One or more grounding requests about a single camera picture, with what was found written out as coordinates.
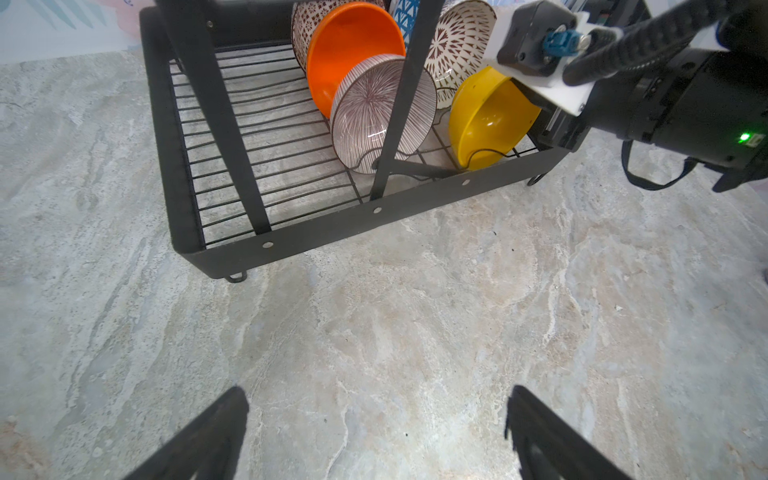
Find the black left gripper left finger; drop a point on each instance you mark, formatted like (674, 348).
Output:
(207, 448)

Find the yellow plastic bowl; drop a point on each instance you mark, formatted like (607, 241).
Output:
(490, 115)

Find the white lattice patterned bowl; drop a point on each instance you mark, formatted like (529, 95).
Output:
(459, 42)

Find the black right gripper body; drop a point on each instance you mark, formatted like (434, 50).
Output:
(554, 128)

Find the pink striped patterned bowl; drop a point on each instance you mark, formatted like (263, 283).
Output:
(362, 109)

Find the blue triangle patterned bowl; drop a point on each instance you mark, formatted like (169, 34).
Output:
(405, 12)

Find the black wire dish rack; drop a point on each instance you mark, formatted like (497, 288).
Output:
(248, 169)

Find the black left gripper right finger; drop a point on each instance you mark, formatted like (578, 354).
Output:
(547, 447)

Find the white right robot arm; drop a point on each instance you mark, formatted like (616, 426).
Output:
(692, 80)

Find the orange plastic bowl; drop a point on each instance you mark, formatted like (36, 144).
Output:
(347, 35)

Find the brown floral patterned bowl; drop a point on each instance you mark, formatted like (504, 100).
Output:
(309, 18)

